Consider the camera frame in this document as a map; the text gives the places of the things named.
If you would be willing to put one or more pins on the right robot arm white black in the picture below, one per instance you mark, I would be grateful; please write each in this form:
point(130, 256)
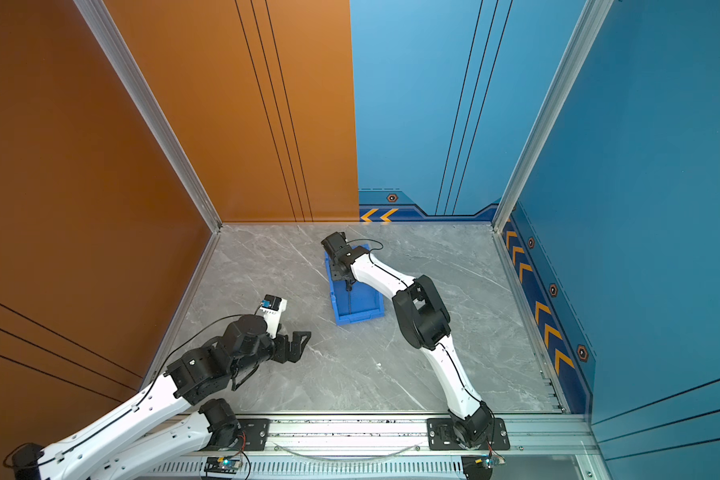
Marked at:
point(424, 323)

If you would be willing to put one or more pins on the aluminium corner post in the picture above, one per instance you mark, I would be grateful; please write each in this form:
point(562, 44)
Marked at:
point(585, 32)
point(102, 25)

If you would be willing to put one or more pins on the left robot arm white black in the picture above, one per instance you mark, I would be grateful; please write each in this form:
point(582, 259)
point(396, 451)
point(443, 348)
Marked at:
point(177, 412)

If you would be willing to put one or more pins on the green circuit board left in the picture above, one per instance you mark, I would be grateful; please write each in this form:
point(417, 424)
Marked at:
point(223, 466)

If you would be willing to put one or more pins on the aluminium corner post right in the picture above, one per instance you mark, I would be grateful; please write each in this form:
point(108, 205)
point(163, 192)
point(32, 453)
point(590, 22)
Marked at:
point(585, 32)

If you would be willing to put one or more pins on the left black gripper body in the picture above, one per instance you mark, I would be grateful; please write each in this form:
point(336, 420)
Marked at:
point(281, 351)

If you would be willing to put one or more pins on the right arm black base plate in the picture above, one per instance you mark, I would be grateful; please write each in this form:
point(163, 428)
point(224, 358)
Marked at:
point(441, 436)

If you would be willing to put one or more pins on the circuit board right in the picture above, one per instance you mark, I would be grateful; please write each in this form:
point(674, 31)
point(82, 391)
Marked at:
point(490, 461)

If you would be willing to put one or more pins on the blue plastic bin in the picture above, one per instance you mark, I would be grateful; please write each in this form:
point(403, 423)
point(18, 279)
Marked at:
point(353, 303)

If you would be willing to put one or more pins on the aluminium corner post left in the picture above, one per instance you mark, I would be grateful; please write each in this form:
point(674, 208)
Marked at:
point(102, 25)

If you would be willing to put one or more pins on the aluminium front rail frame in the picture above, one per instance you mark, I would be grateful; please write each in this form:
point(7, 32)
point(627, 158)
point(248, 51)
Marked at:
point(395, 446)

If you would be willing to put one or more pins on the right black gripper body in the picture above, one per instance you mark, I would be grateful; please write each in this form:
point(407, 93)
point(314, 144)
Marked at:
point(334, 269)

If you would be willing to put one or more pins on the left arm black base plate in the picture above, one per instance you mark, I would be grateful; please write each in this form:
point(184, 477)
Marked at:
point(251, 435)

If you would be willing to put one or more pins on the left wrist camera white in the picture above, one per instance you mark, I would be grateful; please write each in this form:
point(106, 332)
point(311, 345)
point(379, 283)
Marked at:
point(271, 309)

